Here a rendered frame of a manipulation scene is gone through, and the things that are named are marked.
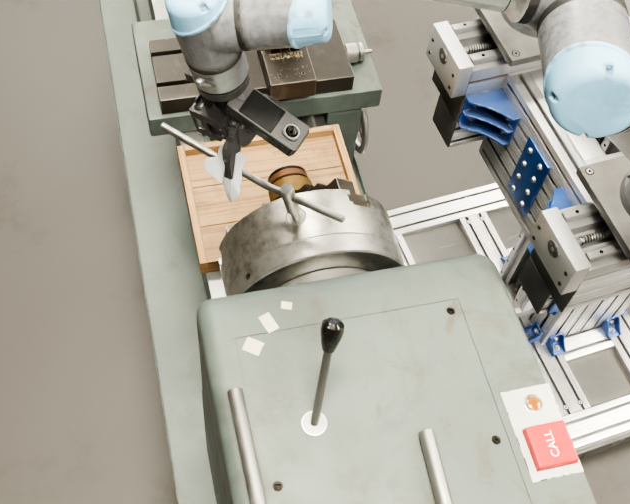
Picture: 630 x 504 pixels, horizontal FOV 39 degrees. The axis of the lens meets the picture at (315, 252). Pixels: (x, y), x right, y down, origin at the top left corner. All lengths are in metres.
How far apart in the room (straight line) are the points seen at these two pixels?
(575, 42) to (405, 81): 2.22
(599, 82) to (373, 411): 0.53
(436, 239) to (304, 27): 1.68
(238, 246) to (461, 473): 0.52
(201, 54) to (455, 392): 0.59
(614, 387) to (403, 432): 1.41
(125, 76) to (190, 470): 1.15
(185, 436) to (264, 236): 0.69
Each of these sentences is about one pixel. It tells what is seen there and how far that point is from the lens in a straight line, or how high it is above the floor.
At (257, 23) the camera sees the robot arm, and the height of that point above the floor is 1.67.
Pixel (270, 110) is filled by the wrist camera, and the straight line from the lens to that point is 1.20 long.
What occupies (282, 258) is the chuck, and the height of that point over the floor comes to 1.22.
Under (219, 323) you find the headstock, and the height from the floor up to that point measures 1.25.
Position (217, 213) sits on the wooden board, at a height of 0.88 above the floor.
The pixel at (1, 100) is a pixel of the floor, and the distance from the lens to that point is 3.30.
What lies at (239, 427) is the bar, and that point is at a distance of 1.22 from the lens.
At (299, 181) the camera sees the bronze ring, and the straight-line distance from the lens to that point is 1.61.
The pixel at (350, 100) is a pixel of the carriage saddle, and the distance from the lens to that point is 2.03.
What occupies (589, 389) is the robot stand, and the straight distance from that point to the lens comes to 2.58.
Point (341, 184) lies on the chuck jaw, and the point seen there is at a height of 1.20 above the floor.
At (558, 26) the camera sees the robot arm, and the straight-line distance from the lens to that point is 1.18.
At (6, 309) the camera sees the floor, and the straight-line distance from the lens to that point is 2.82.
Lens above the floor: 2.42
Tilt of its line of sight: 58 degrees down
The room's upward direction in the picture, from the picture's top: 8 degrees clockwise
